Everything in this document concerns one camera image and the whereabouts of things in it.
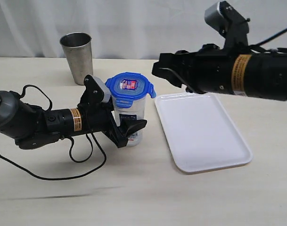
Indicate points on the white plastic tray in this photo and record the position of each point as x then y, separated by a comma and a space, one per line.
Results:
200, 134

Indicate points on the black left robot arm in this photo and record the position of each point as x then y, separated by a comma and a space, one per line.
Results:
33, 127

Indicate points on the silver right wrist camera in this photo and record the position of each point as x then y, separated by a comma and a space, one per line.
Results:
215, 18

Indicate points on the stainless steel cup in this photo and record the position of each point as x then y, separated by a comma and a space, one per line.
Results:
78, 52

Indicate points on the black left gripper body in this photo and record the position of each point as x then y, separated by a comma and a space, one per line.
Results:
97, 116

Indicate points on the white backdrop curtain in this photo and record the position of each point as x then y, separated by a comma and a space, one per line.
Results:
124, 29

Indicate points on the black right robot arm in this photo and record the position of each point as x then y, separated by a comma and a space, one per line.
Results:
238, 68

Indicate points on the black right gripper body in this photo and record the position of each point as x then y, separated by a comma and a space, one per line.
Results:
209, 69

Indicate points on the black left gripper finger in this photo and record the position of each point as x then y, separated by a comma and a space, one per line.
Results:
129, 127

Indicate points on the blue plastic container lid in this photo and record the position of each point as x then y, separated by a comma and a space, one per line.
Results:
128, 87

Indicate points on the clear plastic container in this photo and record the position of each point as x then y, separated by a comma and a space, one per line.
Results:
129, 109

